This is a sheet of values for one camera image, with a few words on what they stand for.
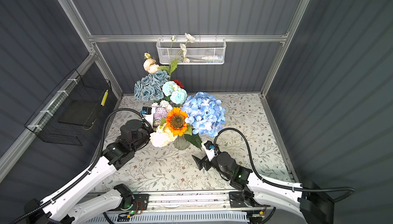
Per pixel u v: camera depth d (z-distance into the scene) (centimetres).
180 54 81
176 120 55
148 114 61
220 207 73
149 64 83
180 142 60
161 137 55
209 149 65
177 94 68
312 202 43
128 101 117
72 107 75
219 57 90
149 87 74
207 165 68
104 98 83
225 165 57
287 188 47
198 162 68
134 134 53
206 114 54
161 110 67
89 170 46
